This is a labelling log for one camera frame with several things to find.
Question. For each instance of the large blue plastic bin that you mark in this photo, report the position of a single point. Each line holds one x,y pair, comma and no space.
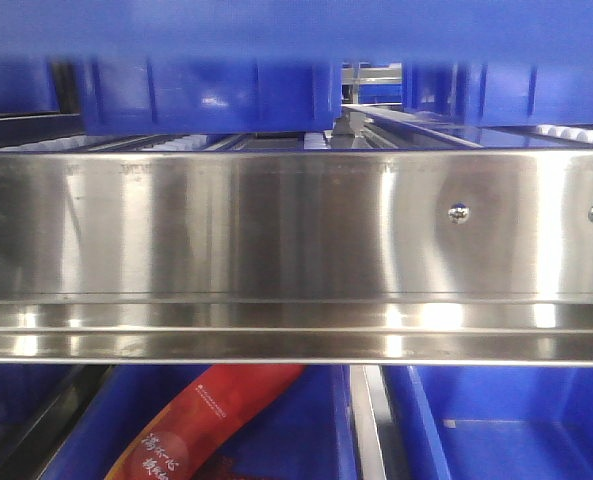
539,32

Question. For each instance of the blue bin with package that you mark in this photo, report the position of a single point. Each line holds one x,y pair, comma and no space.
305,434

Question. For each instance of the rear left blue bin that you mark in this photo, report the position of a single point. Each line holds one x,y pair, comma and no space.
147,97

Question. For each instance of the rear right blue bin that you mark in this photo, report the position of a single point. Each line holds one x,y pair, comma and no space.
499,95

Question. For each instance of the lower right blue bin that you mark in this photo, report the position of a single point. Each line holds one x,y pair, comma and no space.
475,422

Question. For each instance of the lower left blue bin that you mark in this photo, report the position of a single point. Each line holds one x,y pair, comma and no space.
24,386

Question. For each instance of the red snack package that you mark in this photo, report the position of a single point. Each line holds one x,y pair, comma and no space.
201,418

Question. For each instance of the steel shelf divider bar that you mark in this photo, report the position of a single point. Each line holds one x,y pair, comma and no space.
380,449

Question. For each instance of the right white roller track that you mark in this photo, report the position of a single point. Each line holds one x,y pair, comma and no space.
568,133

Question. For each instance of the black shelf divider bar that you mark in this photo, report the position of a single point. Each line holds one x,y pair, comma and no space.
27,448

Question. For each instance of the stainless steel shelf rail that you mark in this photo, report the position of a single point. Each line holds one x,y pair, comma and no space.
304,257

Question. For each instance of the left rail screw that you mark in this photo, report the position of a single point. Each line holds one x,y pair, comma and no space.
459,213

